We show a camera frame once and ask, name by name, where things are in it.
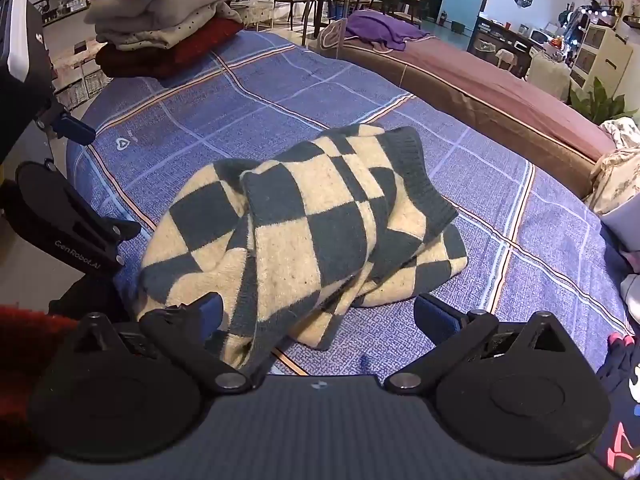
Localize floral quilt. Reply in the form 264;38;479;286
585;120;640;216

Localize person's left forearm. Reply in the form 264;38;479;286
0;305;81;466

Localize green potted plant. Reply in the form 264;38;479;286
570;77;638;126

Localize dark printed clothing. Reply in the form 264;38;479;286
595;332;640;476

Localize string of light bulbs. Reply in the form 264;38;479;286
562;2;626;46

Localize dark red cardigan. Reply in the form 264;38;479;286
95;17;246;80

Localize purple cloth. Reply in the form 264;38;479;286
345;10;436;53

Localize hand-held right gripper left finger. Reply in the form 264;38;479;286
70;292;256;393

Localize grey sweater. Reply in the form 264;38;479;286
84;0;243;26

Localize cream cabinet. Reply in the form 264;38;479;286
570;20;640;106

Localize wall shelves with small bottles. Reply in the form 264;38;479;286
42;0;96;26

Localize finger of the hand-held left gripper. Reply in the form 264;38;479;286
35;105;97;146
97;217;143;266

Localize black metal chair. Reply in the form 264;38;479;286
287;0;321;26

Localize dark sideboard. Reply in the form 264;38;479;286
472;15;536;78

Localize blue plaid bedsheet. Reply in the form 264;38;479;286
65;27;636;378

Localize brown bed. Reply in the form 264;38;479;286
305;25;618;201

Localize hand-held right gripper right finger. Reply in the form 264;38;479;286
382;294;576;393

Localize light blue pillow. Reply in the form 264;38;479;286
600;205;640;266

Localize blue cream checkered sweater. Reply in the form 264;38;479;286
134;124;469;386

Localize cream covered chair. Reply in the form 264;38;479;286
527;52;571;101

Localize beige dotted sweater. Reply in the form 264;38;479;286
95;2;246;52

